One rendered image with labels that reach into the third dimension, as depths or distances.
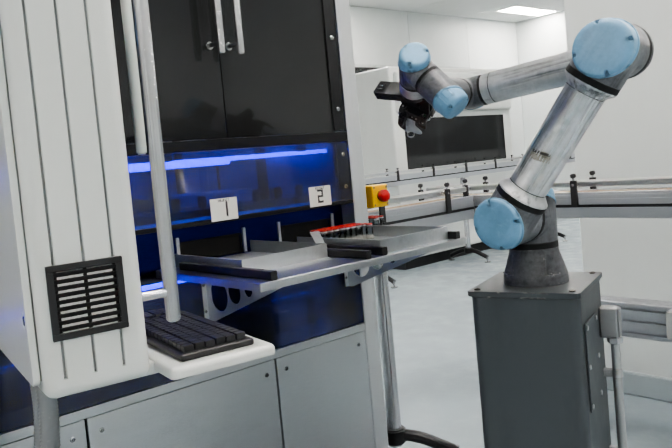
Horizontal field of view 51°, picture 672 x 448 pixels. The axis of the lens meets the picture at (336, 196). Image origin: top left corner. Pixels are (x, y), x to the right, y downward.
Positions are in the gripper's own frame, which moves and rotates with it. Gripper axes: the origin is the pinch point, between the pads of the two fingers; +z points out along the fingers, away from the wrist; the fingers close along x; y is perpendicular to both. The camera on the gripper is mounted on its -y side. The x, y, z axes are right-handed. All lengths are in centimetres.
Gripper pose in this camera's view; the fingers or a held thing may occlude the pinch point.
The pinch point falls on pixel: (408, 124)
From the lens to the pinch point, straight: 198.6
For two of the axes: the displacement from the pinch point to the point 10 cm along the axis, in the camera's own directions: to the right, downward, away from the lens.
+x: 5.1, -8.1, 3.0
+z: 1.1, 4.1, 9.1
